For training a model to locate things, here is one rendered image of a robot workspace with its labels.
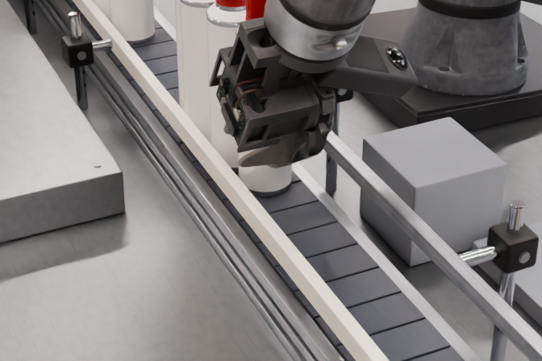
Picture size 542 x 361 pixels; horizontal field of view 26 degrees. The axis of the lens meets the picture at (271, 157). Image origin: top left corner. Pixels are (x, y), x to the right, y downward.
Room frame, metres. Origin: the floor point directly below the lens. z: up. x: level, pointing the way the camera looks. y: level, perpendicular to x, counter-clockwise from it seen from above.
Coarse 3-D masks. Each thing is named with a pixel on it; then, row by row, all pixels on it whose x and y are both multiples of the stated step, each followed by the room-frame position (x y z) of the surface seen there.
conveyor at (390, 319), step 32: (96, 32) 1.29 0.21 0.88; (160, 32) 1.29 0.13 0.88; (160, 64) 1.21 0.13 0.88; (192, 160) 1.00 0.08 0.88; (288, 192) 0.94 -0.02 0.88; (288, 224) 0.88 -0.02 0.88; (320, 224) 0.88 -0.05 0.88; (320, 256) 0.83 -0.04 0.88; (352, 256) 0.83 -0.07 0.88; (352, 288) 0.79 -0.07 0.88; (384, 288) 0.79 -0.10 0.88; (320, 320) 0.75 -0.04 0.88; (384, 320) 0.75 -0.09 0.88; (416, 320) 0.75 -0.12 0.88; (384, 352) 0.71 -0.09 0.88; (416, 352) 0.71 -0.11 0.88; (448, 352) 0.71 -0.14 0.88
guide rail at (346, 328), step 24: (96, 24) 1.26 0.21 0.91; (120, 48) 1.18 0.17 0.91; (144, 72) 1.12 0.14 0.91; (168, 96) 1.07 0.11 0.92; (168, 120) 1.04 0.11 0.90; (192, 144) 0.98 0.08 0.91; (216, 168) 0.93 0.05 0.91; (240, 192) 0.88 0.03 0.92; (264, 216) 0.85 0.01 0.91; (264, 240) 0.83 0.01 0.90; (288, 240) 0.81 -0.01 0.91; (288, 264) 0.79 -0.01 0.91; (312, 288) 0.75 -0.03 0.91; (336, 312) 0.71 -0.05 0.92; (360, 336) 0.69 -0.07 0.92; (360, 360) 0.67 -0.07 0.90; (384, 360) 0.66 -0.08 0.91
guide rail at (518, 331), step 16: (336, 144) 0.89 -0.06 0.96; (336, 160) 0.88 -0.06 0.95; (352, 160) 0.86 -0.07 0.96; (352, 176) 0.85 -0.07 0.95; (368, 176) 0.84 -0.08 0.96; (368, 192) 0.83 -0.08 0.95; (384, 192) 0.81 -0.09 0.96; (384, 208) 0.80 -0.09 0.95; (400, 208) 0.79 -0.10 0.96; (400, 224) 0.78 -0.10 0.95; (416, 224) 0.77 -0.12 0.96; (416, 240) 0.76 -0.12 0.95; (432, 240) 0.74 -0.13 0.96; (432, 256) 0.74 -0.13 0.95; (448, 256) 0.72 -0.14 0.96; (448, 272) 0.71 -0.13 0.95; (464, 272) 0.70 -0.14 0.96; (464, 288) 0.70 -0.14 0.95; (480, 288) 0.68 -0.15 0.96; (480, 304) 0.68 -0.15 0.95; (496, 304) 0.67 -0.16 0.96; (496, 320) 0.66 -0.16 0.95; (512, 320) 0.65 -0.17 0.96; (512, 336) 0.64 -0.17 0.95; (528, 336) 0.63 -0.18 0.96; (528, 352) 0.62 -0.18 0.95
